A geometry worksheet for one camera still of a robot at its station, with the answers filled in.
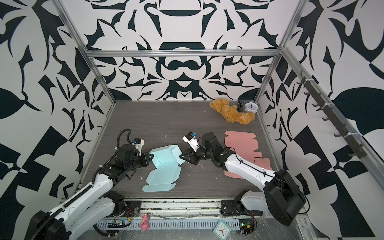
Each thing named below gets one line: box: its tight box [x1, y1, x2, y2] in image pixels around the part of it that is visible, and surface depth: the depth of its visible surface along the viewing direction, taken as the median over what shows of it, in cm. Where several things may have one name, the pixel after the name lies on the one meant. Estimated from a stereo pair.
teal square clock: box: [213, 220, 232, 240], surface depth 69 cm
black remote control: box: [236, 100, 244, 113], surface depth 120 cm
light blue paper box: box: [142, 144, 186, 193], surface depth 79 cm
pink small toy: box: [140, 213, 150, 232], surface depth 70 cm
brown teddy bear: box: [209, 98, 256, 125], surface depth 104 cm
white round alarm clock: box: [244, 102, 258, 114], surface depth 117 cm
